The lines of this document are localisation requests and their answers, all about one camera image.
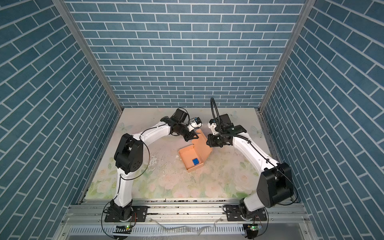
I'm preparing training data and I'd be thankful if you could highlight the pink cardboard paper box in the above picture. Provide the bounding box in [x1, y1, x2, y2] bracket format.
[179, 130, 213, 173]

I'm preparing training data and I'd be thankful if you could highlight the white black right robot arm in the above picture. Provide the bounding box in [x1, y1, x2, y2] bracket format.
[207, 114, 295, 214]

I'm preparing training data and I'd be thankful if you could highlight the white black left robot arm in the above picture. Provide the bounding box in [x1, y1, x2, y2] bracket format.
[112, 108, 202, 209]

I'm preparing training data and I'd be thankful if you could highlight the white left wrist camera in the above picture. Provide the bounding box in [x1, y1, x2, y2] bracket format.
[188, 117, 202, 132]

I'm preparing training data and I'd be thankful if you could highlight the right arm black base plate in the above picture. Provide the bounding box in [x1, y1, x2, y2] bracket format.
[222, 205, 267, 222]

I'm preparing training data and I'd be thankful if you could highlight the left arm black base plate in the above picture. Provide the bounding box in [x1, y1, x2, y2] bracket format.
[103, 206, 148, 223]

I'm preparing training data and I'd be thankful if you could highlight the white ventilated cable duct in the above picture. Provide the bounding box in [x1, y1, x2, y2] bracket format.
[68, 224, 245, 237]

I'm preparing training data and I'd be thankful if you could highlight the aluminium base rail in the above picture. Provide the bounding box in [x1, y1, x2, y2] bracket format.
[54, 199, 317, 240]

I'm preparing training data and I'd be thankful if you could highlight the aluminium corner frame post right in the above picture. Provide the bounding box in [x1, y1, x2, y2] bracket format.
[259, 0, 316, 113]

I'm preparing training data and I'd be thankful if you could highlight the aluminium corner frame post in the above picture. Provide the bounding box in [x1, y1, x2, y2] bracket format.
[53, 0, 123, 114]
[259, 0, 316, 113]

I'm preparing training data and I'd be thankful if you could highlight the aluminium corner frame post left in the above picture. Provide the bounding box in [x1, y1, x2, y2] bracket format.
[53, 0, 123, 114]

